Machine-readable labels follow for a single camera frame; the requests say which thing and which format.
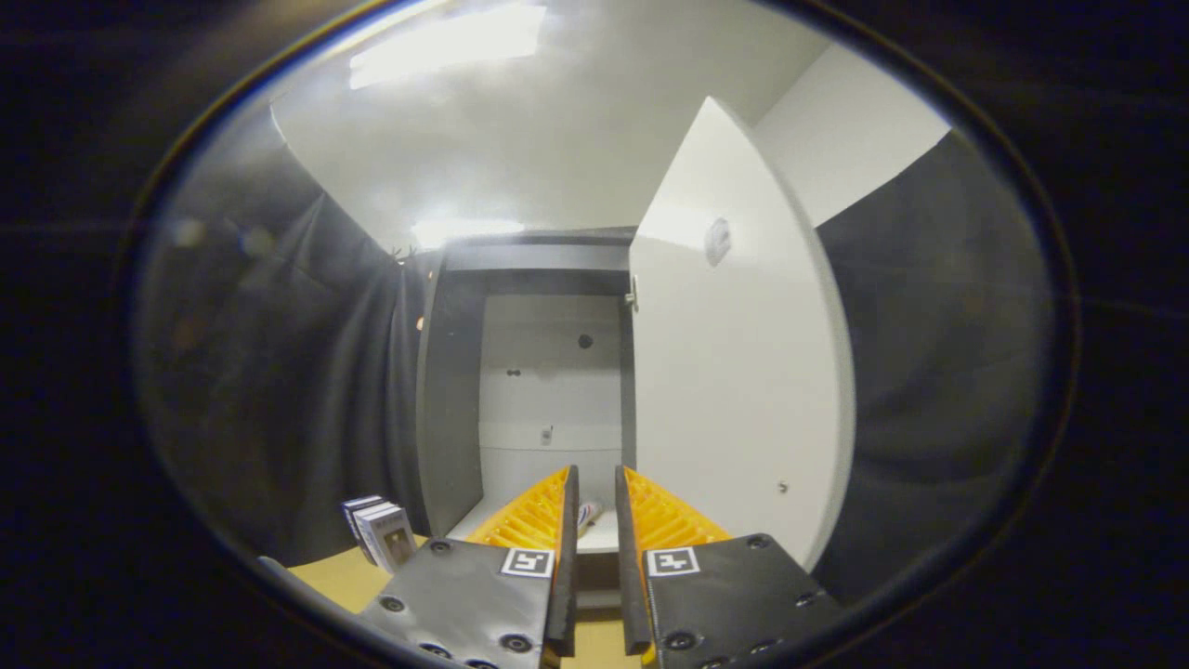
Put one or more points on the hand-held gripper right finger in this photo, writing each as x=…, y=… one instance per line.
x=632, y=595

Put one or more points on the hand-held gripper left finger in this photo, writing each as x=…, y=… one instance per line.
x=568, y=595

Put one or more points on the white shoe with striped side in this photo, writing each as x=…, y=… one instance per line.
x=589, y=516

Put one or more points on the white shoe cabinet door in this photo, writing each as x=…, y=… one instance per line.
x=734, y=390

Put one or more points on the metal door hinge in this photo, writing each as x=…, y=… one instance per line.
x=632, y=297

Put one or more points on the white boxed book set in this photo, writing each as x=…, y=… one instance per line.
x=385, y=534

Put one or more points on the ceiling light panel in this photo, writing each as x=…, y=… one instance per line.
x=446, y=42
x=464, y=232

